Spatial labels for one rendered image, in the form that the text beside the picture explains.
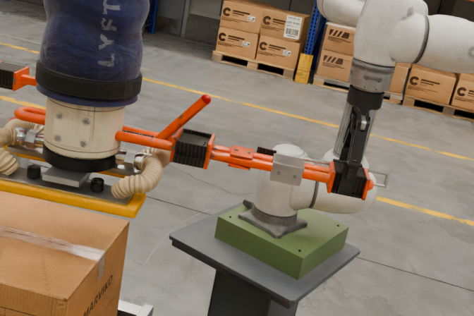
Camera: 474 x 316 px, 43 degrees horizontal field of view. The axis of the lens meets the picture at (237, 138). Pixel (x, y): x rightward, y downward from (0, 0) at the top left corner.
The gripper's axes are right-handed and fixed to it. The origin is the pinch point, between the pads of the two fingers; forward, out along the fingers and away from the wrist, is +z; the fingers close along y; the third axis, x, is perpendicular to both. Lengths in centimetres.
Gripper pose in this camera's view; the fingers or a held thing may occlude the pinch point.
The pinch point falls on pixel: (345, 175)
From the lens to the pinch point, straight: 137.5
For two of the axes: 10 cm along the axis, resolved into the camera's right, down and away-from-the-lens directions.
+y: -1.0, 3.0, -9.5
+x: 9.8, 2.0, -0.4
